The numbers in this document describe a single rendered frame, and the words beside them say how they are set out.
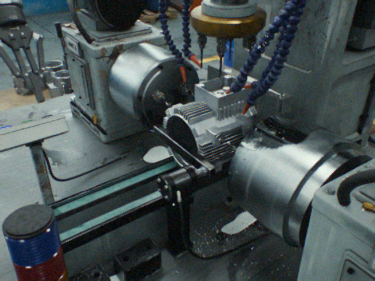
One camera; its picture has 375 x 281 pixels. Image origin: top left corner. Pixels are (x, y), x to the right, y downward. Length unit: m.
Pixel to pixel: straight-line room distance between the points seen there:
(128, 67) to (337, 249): 0.79
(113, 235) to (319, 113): 0.62
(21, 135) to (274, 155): 0.62
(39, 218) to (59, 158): 0.88
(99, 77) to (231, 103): 0.51
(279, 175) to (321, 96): 0.36
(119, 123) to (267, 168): 0.77
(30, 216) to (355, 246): 0.47
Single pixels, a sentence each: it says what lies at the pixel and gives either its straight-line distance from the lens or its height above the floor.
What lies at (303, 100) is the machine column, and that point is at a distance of 1.11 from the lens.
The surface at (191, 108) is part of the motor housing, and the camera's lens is 1.00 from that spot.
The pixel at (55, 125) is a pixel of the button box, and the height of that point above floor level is 1.06.
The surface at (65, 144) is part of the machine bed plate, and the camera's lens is 1.49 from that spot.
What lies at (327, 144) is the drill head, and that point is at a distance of 0.79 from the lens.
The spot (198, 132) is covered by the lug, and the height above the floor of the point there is 1.08.
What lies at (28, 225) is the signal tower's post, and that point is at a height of 1.22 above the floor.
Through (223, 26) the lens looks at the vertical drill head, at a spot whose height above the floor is 1.32.
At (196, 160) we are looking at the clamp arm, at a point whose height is 1.03.
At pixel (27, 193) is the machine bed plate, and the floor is 0.80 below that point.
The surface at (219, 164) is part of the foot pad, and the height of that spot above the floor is 0.98.
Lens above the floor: 1.56
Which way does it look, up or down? 32 degrees down
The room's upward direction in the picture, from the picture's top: straight up
